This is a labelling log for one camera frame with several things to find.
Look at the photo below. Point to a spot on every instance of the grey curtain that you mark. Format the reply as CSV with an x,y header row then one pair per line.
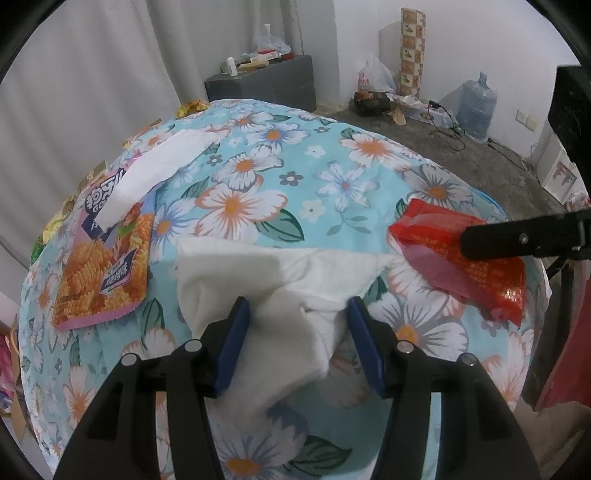
x,y
92,69

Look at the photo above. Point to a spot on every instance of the gold crumpled wrappers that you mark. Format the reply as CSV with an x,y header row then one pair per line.
x,y
193,107

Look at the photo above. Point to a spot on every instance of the white tissue strip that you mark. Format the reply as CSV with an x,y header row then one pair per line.
x,y
152,166

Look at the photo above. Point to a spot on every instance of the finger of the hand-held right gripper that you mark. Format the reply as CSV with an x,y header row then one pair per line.
x,y
508,240

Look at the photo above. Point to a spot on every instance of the red snack packet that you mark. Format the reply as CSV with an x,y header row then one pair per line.
x,y
438,235

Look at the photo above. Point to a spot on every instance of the grey cabinet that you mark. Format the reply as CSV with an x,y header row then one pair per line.
x,y
263,85

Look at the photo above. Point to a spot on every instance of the black box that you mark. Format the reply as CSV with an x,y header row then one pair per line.
x,y
371,104

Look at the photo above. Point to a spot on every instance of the red cloth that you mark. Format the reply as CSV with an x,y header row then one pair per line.
x,y
568,350

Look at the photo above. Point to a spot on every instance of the clear plastic bag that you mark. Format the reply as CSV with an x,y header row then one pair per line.
x,y
272,41

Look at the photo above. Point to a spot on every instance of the white tissue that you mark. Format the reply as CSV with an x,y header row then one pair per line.
x,y
286,295

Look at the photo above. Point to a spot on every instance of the wall socket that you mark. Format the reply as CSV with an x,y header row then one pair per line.
x,y
526,120

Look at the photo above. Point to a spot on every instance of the pink plastic bag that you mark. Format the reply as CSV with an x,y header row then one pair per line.
x,y
5,369

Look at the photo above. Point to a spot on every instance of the beige flat box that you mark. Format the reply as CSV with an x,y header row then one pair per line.
x,y
258,61

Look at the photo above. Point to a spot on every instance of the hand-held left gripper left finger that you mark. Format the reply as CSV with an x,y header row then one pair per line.
x,y
233,341

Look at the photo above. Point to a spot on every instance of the white printed cloth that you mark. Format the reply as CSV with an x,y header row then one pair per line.
x,y
413,102

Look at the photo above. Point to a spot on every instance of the white plastic shopping bag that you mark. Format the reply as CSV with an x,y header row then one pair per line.
x,y
376,76

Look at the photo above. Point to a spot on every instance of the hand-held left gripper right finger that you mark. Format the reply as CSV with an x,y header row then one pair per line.
x,y
364,341

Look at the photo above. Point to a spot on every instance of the crumpled yellow wrapper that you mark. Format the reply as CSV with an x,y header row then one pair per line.
x,y
46,235

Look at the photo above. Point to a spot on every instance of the small white bottle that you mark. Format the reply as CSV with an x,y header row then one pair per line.
x,y
231,67

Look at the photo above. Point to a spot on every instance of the orange snack bag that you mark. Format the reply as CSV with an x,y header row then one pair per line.
x,y
101,277

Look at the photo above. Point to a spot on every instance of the floral blue blanket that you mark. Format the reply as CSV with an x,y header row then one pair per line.
x,y
277,198

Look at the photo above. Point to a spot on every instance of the blue water jug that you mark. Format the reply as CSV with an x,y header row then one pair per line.
x,y
478,108

